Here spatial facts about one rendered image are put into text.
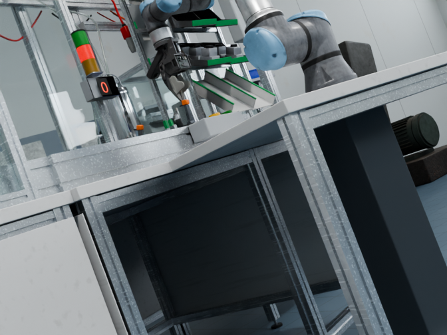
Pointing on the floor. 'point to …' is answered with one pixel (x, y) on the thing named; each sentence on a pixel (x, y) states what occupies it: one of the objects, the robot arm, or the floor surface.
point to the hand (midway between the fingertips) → (179, 98)
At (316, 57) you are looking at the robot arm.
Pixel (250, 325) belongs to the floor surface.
